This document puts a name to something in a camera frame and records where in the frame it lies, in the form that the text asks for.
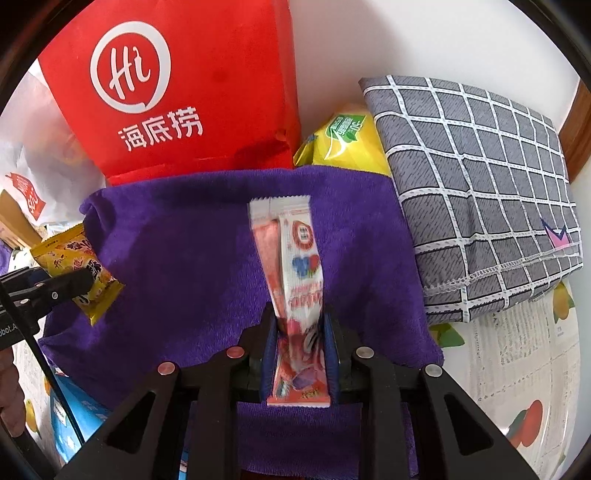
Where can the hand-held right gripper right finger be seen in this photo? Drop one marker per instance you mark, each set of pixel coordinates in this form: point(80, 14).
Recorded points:
point(331, 364)

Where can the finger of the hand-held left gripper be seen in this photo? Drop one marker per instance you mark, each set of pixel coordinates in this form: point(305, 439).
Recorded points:
point(64, 285)

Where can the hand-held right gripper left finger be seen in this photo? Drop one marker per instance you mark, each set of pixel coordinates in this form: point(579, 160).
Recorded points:
point(270, 364)

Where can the yellow snack packet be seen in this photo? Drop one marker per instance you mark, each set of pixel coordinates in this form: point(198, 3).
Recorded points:
point(76, 261)

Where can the pink white snack bar packet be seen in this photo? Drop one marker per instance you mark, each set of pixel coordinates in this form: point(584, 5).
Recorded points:
point(300, 277)

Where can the cardboard box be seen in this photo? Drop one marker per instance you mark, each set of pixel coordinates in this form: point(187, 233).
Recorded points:
point(14, 221)

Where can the blue packet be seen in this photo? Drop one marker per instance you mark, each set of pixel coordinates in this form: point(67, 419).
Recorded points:
point(74, 415)

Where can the white plastic bag red label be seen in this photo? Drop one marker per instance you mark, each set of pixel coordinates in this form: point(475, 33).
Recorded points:
point(41, 175)

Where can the purple towel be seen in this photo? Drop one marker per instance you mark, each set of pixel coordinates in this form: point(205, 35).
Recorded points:
point(184, 277)

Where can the fruit print bed sheet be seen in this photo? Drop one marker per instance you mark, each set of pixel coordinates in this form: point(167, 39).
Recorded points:
point(512, 369)

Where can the yellow green tissue pack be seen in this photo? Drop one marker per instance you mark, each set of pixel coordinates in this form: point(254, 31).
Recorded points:
point(341, 143)

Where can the grey checked cloth pouch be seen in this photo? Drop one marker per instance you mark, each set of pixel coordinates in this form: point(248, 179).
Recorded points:
point(480, 194)

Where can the red paper bag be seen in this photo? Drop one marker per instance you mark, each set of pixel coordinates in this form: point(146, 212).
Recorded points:
point(184, 92)

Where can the wooden headboard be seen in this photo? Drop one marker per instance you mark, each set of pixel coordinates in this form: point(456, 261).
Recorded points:
point(579, 134)

